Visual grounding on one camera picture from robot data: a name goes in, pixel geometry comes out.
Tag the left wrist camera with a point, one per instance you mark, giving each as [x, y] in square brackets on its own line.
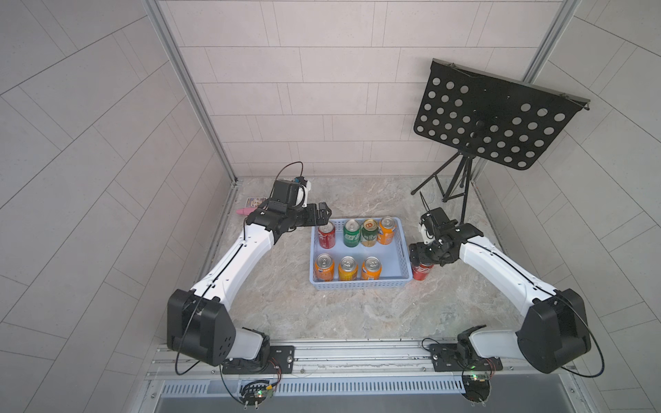
[291, 193]

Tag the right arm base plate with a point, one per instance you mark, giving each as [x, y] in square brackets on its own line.
[446, 357]

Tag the left circuit board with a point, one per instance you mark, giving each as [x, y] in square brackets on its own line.
[255, 393]

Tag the orange fanta can front left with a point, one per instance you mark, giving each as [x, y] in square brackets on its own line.
[324, 268]

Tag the aluminium rail frame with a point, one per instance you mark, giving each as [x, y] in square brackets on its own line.
[346, 368]

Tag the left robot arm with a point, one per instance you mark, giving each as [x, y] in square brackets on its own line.
[198, 322]

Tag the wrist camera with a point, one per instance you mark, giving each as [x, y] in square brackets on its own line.
[291, 193]
[431, 222]

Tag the red cola can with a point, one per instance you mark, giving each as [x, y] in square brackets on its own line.
[327, 236]
[420, 271]

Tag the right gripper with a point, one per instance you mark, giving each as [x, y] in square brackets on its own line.
[416, 251]

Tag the light blue plastic basket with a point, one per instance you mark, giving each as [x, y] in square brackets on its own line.
[394, 259]

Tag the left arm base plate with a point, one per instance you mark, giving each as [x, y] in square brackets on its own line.
[277, 359]

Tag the green sprite can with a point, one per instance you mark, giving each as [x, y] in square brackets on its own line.
[352, 233]

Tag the circuit board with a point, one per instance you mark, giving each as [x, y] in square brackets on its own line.
[255, 393]
[477, 389]

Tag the black perforated music stand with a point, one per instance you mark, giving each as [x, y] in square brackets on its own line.
[490, 117]

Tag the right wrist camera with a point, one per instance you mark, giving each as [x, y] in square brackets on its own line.
[431, 222]

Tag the small printed card packet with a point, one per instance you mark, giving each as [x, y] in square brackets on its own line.
[254, 202]

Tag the yellow orange schweppes can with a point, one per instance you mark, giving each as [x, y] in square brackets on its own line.
[347, 269]

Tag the red cola can back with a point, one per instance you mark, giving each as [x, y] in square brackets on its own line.
[327, 236]

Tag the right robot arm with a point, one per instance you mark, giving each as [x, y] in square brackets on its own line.
[554, 331]

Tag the dark green gold-top can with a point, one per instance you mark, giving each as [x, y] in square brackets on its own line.
[369, 233]

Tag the orange fanta can back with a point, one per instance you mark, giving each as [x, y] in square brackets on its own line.
[386, 230]

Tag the orange fanta can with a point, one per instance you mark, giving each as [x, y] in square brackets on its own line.
[386, 230]
[371, 268]
[324, 268]

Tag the red cola can front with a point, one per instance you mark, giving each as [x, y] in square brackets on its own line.
[420, 271]

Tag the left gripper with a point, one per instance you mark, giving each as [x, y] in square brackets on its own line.
[320, 219]

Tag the right circuit board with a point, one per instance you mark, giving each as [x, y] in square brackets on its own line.
[477, 389]

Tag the pink cylindrical tube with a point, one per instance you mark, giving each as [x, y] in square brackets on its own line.
[245, 211]

